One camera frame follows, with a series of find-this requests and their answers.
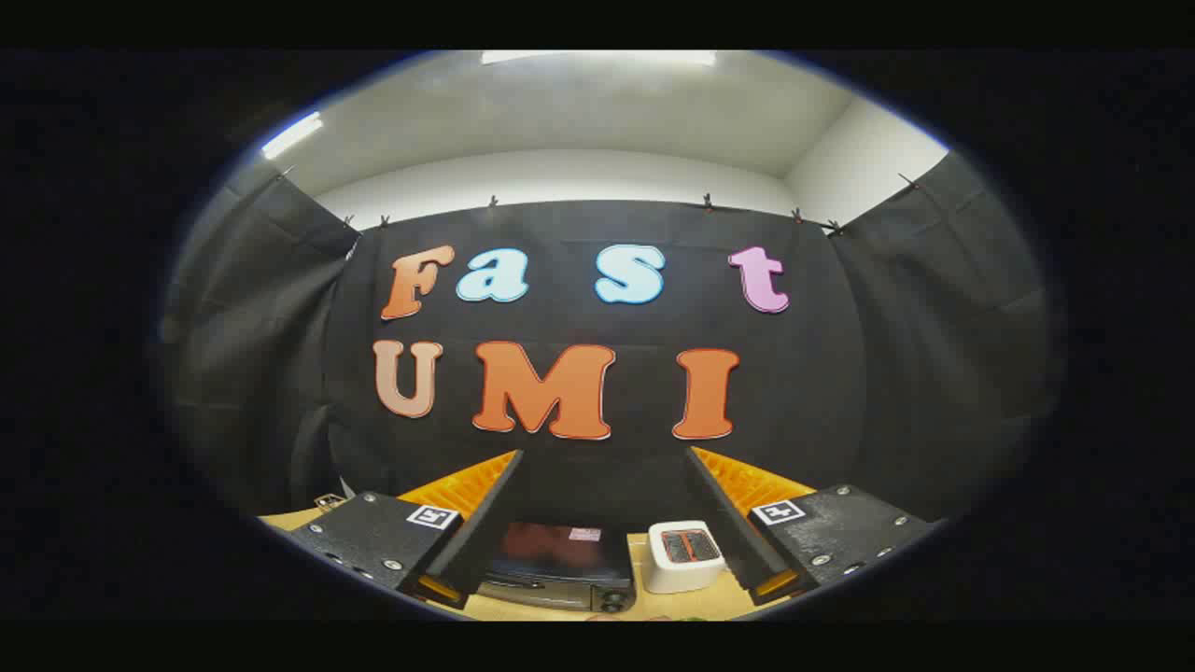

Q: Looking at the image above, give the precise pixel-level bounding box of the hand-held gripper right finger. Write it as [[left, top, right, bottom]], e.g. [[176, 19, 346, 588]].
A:
[[686, 446, 944, 608]]

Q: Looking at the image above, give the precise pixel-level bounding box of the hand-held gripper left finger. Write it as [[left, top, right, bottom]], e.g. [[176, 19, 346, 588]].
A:
[[288, 450, 525, 612]]

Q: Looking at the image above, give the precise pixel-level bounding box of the black toaster oven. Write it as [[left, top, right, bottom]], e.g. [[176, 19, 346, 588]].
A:
[[476, 521, 638, 614]]

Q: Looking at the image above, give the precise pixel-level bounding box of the white slot toaster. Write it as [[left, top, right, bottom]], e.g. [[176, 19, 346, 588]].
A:
[[646, 520, 727, 595]]

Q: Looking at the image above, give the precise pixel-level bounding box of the row of small cloth clips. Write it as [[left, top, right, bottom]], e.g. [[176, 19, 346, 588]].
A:
[[275, 166, 921, 234]]

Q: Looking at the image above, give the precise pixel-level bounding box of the short ceiling light panel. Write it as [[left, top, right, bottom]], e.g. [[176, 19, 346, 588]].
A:
[[261, 112, 324, 160]]

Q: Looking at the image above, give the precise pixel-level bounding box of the long ceiling light panel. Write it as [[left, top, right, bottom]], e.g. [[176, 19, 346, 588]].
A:
[[481, 50, 718, 66]]

